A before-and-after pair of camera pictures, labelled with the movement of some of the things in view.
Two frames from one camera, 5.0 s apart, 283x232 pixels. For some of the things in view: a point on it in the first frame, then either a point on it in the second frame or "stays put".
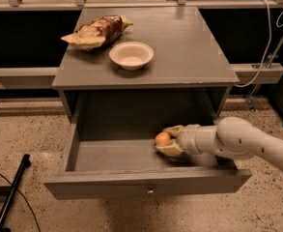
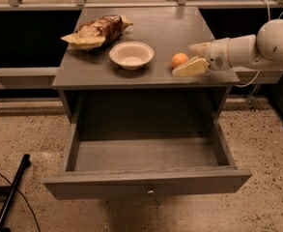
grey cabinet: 186,82 stays put
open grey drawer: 109,158 stays put
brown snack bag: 98,33 stays put
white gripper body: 190,138 to 216,56
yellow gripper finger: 174,130 to 198,49
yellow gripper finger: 172,147 to 193,66
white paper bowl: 130,54 stays put
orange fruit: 162,137 to 178,59
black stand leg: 5,193 stays put
